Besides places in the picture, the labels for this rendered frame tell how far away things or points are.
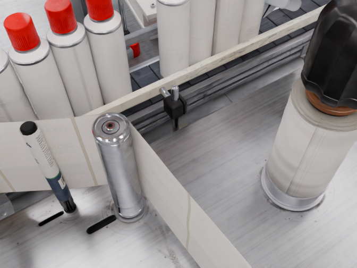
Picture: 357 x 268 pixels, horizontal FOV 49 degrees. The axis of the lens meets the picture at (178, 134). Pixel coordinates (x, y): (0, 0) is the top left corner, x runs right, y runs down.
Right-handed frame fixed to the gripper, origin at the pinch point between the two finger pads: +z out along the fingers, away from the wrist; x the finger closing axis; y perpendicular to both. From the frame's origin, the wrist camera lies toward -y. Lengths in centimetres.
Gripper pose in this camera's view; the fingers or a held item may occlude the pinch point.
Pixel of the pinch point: (262, 8)
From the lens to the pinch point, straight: 76.3
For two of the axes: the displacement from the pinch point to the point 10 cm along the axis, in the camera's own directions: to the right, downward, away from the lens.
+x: 7.4, -0.8, 6.7
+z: -4.2, 7.3, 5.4
